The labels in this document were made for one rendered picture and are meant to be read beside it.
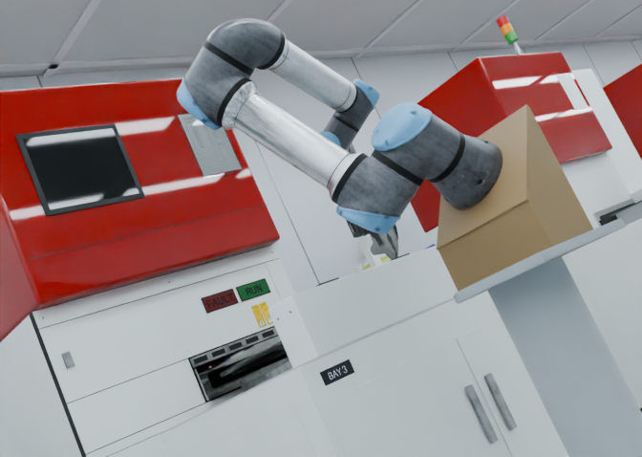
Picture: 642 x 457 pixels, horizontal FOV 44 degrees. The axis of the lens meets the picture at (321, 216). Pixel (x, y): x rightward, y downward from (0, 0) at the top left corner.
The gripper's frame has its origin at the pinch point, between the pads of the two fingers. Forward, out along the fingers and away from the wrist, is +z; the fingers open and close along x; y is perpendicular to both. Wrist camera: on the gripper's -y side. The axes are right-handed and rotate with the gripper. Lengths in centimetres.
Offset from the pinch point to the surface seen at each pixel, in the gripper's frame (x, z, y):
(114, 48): -78, -178, 184
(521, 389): -16.3, 42.9, -4.3
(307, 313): 38.0, 6.1, -4.0
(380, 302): 16.3, 9.8, -4.0
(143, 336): 40, -10, 58
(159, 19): -93, -178, 158
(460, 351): -1.6, 27.8, -4.3
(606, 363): 13, 39, -47
